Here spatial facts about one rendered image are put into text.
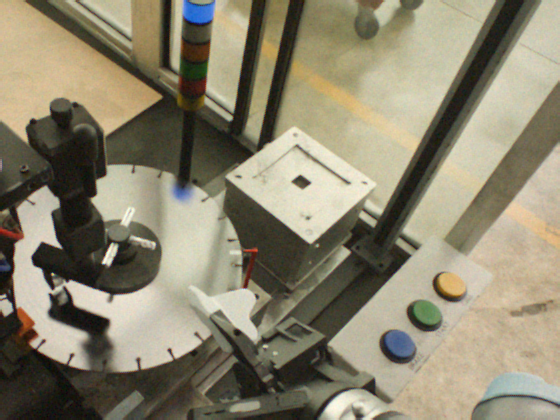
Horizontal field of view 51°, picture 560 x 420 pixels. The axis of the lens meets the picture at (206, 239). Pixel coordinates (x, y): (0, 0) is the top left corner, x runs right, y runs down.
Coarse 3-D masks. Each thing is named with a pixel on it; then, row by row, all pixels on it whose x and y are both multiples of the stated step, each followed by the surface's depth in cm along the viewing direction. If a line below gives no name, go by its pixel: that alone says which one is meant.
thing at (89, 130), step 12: (72, 132) 46; (84, 132) 46; (96, 132) 47; (72, 144) 47; (84, 144) 46; (96, 144) 47; (84, 156) 47; (96, 156) 48; (84, 168) 49; (84, 180) 50; (96, 180) 51; (84, 192) 52; (96, 192) 52
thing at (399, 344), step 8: (392, 336) 80; (400, 336) 80; (408, 336) 80; (384, 344) 80; (392, 344) 79; (400, 344) 79; (408, 344) 79; (392, 352) 78; (400, 352) 79; (408, 352) 79
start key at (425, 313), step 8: (416, 304) 83; (424, 304) 83; (432, 304) 83; (416, 312) 82; (424, 312) 83; (432, 312) 83; (440, 312) 83; (416, 320) 82; (424, 320) 82; (432, 320) 82
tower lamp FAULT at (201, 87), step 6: (180, 78) 89; (204, 78) 89; (180, 84) 90; (186, 84) 89; (192, 84) 89; (198, 84) 89; (204, 84) 90; (180, 90) 91; (186, 90) 90; (192, 90) 90; (198, 90) 90; (204, 90) 91; (192, 96) 91
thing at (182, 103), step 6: (180, 96) 92; (186, 96) 91; (198, 96) 91; (204, 96) 93; (180, 102) 93; (186, 102) 92; (192, 102) 92; (198, 102) 92; (204, 102) 94; (180, 108) 93; (186, 108) 93; (192, 108) 93; (198, 108) 93
